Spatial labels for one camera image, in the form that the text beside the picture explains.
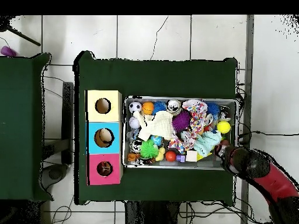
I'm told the colourful patterned cloth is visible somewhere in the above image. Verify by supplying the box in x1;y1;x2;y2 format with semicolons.
169;97;212;154

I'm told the green cloth side table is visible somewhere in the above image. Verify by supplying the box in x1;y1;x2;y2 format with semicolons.
0;51;53;203

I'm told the cream knitted cloth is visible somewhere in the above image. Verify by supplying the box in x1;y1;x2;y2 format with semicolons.
134;110;178;142

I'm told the clear mesh bin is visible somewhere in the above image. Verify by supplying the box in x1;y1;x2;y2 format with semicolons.
123;96;239;170

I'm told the black tripod leg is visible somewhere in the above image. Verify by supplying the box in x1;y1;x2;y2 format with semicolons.
0;16;42;47

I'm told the wooden box with three holes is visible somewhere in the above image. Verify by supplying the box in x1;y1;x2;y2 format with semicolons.
85;89;123;186

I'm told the plain wooden cube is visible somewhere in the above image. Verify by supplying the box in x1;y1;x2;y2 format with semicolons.
186;149;199;162

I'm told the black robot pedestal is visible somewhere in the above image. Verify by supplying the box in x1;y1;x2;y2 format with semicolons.
124;200;187;224

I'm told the small red ball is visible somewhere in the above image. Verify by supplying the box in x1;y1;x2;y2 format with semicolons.
165;150;178;162

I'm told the small orange basketball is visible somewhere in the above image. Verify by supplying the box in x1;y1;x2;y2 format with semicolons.
142;101;155;116

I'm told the black floor cable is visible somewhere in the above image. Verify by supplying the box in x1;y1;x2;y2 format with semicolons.
237;130;299;140

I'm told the light teal knitted cloth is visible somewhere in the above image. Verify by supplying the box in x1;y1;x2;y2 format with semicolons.
193;130;223;157

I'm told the purple plastic cup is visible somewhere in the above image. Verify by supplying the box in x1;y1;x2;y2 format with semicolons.
0;45;17;58

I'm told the yellow plush toy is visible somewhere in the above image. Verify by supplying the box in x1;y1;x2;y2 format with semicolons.
155;146;166;162

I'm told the small soccer ball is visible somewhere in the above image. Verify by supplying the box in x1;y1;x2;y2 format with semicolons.
128;100;143;114

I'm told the blue spiky ball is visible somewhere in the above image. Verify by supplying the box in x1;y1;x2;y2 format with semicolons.
207;102;221;117

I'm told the yellow ball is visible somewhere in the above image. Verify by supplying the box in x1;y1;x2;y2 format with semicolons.
217;120;232;134

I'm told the purple spiky ball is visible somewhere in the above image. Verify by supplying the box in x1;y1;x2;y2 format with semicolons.
172;110;192;132

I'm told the green fuzzy toy with eyes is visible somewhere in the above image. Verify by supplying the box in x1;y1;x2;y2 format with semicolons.
140;139;160;160

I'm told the orange striped tiger toy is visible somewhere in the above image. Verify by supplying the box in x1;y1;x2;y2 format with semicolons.
97;162;112;176

